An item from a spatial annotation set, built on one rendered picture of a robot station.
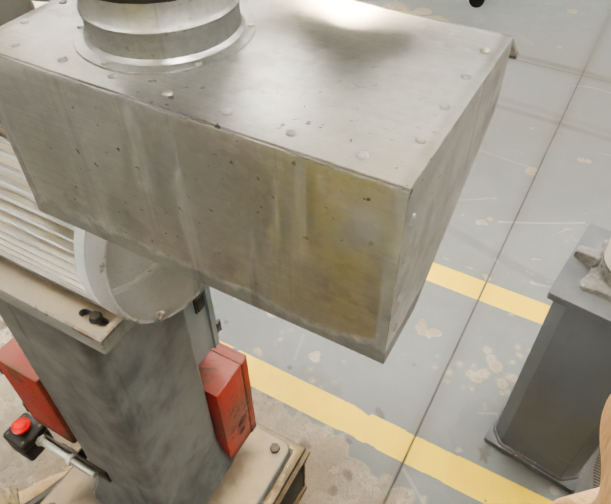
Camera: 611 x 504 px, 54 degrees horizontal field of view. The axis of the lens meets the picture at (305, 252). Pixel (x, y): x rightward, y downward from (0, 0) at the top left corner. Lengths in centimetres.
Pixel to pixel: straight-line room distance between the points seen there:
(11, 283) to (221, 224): 54
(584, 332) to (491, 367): 69
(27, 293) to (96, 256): 26
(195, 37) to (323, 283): 16
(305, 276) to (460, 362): 177
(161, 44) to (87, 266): 30
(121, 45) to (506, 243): 224
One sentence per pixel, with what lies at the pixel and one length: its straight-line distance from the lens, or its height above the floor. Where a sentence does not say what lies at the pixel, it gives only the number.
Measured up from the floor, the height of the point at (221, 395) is 60.
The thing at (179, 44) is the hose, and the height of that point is 154.
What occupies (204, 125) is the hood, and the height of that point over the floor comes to 153.
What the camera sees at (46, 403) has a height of 71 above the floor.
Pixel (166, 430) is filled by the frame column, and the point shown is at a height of 66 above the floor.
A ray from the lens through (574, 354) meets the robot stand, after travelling 154.
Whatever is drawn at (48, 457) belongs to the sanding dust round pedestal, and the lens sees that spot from 204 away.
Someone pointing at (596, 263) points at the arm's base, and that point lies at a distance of 147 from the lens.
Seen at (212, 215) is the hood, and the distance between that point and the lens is 37.
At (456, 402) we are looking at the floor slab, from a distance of 202.
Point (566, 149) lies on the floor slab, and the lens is 312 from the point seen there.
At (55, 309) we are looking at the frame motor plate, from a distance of 81.
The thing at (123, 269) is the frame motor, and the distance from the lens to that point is 61.
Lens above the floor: 170
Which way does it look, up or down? 46 degrees down
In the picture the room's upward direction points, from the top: 1 degrees counter-clockwise
